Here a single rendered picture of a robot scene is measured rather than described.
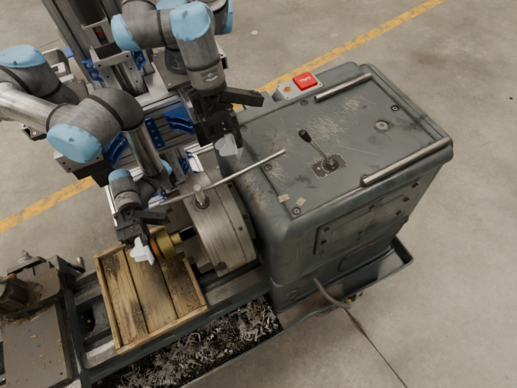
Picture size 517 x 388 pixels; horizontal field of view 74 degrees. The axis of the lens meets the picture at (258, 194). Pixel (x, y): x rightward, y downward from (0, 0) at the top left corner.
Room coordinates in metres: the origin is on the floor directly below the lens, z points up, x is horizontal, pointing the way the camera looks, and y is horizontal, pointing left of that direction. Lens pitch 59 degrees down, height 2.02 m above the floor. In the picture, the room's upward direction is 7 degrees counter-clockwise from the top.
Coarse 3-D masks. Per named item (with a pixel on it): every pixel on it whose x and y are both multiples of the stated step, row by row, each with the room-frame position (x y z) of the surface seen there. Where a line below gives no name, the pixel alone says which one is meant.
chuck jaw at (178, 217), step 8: (176, 192) 0.55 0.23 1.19; (176, 208) 0.51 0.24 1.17; (184, 208) 0.51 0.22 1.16; (168, 216) 0.49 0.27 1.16; (176, 216) 0.50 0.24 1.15; (184, 216) 0.50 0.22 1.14; (168, 224) 0.48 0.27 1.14; (176, 224) 0.48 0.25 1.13; (184, 224) 0.48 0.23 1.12; (168, 232) 0.46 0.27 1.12
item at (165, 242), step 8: (160, 232) 0.47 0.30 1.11; (176, 232) 0.46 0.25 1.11; (152, 240) 0.45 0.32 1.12; (160, 240) 0.44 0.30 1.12; (168, 240) 0.43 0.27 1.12; (176, 240) 0.44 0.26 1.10; (152, 248) 0.42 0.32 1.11; (160, 248) 0.42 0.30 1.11; (168, 248) 0.42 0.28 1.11; (160, 256) 0.40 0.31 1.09; (168, 256) 0.40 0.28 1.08
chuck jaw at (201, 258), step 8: (192, 240) 0.43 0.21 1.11; (200, 240) 0.43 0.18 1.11; (176, 248) 0.42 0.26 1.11; (184, 248) 0.41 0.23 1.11; (192, 248) 0.41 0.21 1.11; (200, 248) 0.40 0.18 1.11; (184, 256) 0.40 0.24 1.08; (192, 256) 0.38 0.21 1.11; (200, 256) 0.38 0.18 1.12; (200, 264) 0.35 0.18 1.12; (208, 264) 0.35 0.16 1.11; (224, 264) 0.35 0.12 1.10; (200, 272) 0.34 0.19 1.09
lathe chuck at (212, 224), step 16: (192, 176) 0.59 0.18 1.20; (208, 192) 0.51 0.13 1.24; (192, 208) 0.46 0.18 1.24; (208, 208) 0.46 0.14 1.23; (208, 224) 0.42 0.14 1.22; (224, 224) 0.42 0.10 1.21; (208, 240) 0.39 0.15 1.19; (224, 240) 0.39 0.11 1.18; (208, 256) 0.35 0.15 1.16; (224, 256) 0.36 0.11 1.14; (240, 256) 0.36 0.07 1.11; (224, 272) 0.34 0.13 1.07
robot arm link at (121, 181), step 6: (114, 174) 0.70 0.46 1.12; (120, 174) 0.70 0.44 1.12; (126, 174) 0.70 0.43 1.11; (114, 180) 0.68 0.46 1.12; (120, 180) 0.67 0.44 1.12; (126, 180) 0.67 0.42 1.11; (132, 180) 0.69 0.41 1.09; (114, 186) 0.65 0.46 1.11; (120, 186) 0.65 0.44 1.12; (126, 186) 0.65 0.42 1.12; (132, 186) 0.66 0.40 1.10; (114, 192) 0.63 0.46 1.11; (120, 192) 0.62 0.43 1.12; (138, 192) 0.67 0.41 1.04; (114, 198) 0.62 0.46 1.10
